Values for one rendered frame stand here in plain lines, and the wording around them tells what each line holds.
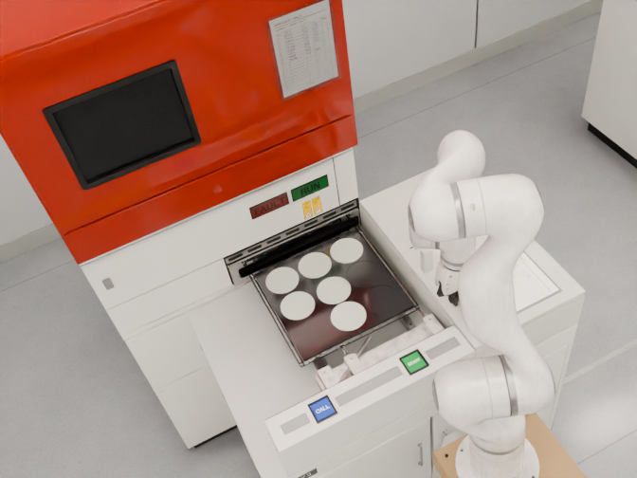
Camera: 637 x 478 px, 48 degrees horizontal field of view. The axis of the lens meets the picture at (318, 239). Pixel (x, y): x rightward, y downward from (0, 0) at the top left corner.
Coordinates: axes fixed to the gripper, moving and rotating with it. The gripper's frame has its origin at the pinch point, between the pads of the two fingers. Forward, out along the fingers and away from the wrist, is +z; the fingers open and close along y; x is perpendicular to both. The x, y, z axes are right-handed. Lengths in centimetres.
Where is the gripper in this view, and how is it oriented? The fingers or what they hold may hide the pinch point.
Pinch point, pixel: (456, 296)
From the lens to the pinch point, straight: 190.7
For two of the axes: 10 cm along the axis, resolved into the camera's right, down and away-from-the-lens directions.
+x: 4.4, 6.3, -6.4
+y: -8.9, 4.0, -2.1
